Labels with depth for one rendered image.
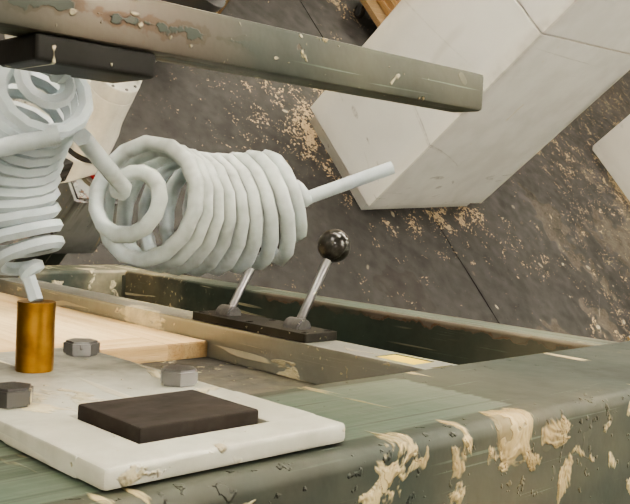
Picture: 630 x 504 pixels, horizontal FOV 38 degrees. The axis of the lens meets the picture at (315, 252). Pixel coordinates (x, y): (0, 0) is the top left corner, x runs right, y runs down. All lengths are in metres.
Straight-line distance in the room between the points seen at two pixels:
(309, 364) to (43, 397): 0.61
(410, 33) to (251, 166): 3.33
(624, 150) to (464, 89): 5.70
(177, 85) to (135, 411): 3.48
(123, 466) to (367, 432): 0.11
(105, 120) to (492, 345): 0.63
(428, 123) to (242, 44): 3.31
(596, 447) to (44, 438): 0.27
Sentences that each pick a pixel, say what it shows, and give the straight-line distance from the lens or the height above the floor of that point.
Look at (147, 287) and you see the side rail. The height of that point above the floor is 0.96.
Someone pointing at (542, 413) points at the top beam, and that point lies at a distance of 0.42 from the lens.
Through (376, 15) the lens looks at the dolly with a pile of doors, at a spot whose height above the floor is 0.13.
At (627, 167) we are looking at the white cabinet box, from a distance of 6.17.
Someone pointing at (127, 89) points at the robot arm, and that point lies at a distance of 1.32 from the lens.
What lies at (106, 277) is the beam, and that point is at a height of 0.90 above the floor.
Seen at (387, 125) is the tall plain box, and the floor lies 0.35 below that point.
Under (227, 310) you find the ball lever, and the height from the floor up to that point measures 1.36.
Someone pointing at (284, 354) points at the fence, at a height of 1.44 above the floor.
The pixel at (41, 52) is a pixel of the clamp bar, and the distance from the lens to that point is 0.33.
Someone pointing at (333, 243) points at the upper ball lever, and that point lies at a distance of 1.01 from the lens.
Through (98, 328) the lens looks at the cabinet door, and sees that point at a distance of 1.17.
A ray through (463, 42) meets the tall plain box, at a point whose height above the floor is 0.83.
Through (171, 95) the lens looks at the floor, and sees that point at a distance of 3.71.
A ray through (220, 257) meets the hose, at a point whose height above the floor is 1.80.
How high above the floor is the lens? 2.09
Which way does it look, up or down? 36 degrees down
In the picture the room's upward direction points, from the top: 45 degrees clockwise
